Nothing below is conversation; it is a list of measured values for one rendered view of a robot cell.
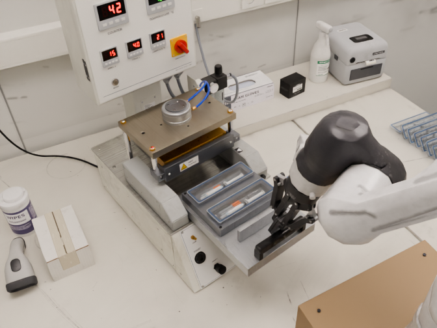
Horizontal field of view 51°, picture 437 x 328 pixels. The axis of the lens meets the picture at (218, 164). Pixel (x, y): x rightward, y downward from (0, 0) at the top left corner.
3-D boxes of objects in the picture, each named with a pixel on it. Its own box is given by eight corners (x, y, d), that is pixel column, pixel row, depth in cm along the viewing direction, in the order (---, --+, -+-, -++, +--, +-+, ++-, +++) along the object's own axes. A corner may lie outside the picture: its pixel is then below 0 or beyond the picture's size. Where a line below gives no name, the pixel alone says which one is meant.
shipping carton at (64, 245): (39, 237, 141) (30, 217, 135) (80, 222, 145) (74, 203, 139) (51, 283, 129) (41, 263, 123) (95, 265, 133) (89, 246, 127)
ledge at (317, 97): (185, 106, 193) (184, 97, 190) (346, 58, 219) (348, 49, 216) (215, 145, 172) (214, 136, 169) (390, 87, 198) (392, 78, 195)
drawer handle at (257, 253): (253, 256, 106) (253, 245, 103) (299, 224, 113) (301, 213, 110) (259, 261, 105) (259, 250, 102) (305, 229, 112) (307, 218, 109)
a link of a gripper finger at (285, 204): (291, 196, 93) (286, 191, 93) (274, 218, 102) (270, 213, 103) (304, 187, 95) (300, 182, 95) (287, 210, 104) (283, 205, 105)
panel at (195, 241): (200, 289, 125) (178, 232, 119) (280, 235, 138) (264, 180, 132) (204, 292, 123) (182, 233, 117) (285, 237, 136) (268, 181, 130)
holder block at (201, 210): (182, 200, 121) (181, 192, 119) (240, 167, 130) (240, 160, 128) (220, 237, 111) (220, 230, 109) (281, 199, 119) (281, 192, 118)
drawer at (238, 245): (176, 207, 124) (173, 187, 119) (238, 172, 134) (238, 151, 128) (248, 279, 106) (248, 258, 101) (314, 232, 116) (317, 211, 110)
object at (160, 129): (112, 136, 134) (103, 99, 126) (198, 98, 148) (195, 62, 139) (157, 180, 119) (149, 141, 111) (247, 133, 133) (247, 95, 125)
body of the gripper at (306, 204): (281, 171, 89) (268, 194, 96) (310, 204, 86) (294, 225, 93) (308, 155, 92) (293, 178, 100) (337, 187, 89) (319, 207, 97)
